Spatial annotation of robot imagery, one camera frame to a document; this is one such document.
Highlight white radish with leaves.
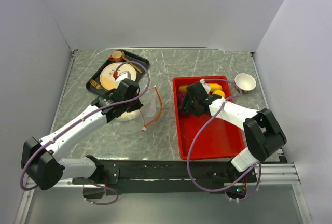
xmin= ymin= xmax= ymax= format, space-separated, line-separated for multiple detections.
xmin=117 ymin=110 xmax=140 ymax=122

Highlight clear zip bag orange zipper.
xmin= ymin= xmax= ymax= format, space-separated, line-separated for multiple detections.
xmin=121 ymin=85 xmax=163 ymax=132

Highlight purple onion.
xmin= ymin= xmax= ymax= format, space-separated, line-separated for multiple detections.
xmin=177 ymin=93 xmax=185 ymax=102

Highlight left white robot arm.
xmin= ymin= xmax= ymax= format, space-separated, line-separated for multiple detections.
xmin=21 ymin=79 xmax=145 ymax=190

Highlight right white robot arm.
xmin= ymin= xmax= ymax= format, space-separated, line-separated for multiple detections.
xmin=180 ymin=79 xmax=287 ymax=181

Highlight brown kiwi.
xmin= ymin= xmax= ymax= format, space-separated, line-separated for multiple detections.
xmin=178 ymin=85 xmax=188 ymax=93

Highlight cream and orange plate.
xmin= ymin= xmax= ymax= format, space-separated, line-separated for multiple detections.
xmin=100 ymin=62 xmax=137 ymax=90

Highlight gold spoon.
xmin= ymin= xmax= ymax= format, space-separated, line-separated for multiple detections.
xmin=122 ymin=57 xmax=142 ymax=73

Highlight yellow banana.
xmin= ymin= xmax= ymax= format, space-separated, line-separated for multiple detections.
xmin=209 ymin=83 xmax=226 ymax=98

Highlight dark green tray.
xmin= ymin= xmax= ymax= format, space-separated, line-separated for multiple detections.
xmin=86 ymin=50 xmax=150 ymax=96

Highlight orange cup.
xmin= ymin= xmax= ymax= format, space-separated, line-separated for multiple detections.
xmin=108 ymin=50 xmax=124 ymax=62

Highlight gold fork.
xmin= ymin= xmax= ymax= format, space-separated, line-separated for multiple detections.
xmin=89 ymin=79 xmax=107 ymax=92

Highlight red plastic bin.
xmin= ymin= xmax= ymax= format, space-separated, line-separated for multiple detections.
xmin=173 ymin=76 xmax=245 ymax=160

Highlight white bowl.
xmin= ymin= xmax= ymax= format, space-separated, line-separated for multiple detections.
xmin=234 ymin=73 xmax=257 ymax=93

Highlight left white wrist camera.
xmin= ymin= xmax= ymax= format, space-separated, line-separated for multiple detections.
xmin=115 ymin=71 xmax=131 ymax=86

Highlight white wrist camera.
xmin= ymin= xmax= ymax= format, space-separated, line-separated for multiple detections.
xmin=115 ymin=71 xmax=131 ymax=86
xmin=199 ymin=79 xmax=211 ymax=94

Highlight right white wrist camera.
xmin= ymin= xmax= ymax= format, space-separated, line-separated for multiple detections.
xmin=199 ymin=79 xmax=211 ymax=94

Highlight aluminium frame rail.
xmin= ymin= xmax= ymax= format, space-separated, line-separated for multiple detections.
xmin=23 ymin=162 xmax=301 ymax=187

